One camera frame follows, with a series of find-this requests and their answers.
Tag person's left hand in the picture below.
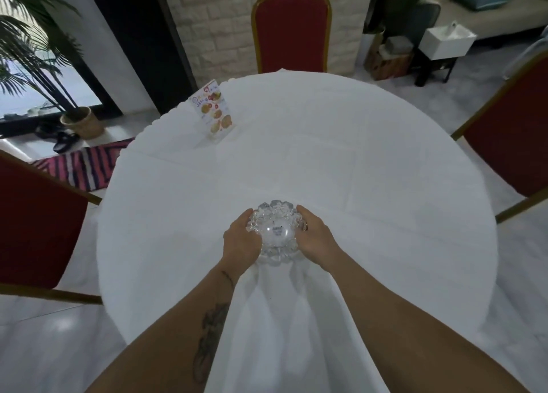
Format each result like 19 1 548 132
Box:
223 209 263 274

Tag person's right hand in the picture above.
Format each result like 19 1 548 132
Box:
296 205 340 273

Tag clear cut glass bowl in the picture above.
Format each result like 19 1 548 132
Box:
248 200 308 266

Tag person's left forearm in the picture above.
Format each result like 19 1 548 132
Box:
86 258 241 393

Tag person's right forearm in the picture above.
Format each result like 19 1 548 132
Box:
318 255 532 393

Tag white tablecloth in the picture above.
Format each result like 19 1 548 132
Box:
96 68 510 393

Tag colourful menu card stand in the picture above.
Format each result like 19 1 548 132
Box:
189 79 235 141

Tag pink striped rug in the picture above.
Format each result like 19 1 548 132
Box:
32 138 136 191

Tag red gold-framed banquet chair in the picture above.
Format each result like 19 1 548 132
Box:
451 49 548 225
0 149 104 306
251 0 333 75

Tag woven basket plant pot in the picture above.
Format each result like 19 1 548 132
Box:
59 106 106 140

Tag black sandals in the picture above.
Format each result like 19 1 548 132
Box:
35 122 80 154

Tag white box on black stand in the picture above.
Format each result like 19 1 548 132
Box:
414 20 478 88

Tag dark green potted plant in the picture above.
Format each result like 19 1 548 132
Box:
377 0 442 42

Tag beige sofa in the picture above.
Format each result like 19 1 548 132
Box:
432 0 548 50

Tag green palm plant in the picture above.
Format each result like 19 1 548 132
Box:
0 0 94 121

